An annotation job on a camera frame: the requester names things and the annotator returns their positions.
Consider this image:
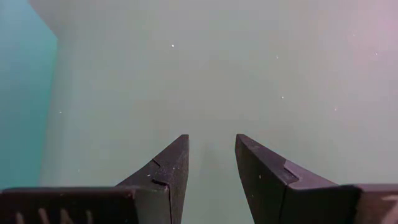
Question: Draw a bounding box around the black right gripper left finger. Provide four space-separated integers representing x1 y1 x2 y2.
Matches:
116 134 190 224

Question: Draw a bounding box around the clear plastic tray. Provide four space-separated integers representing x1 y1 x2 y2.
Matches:
27 0 398 224

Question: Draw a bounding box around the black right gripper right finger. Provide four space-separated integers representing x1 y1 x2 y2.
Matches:
235 133 361 224

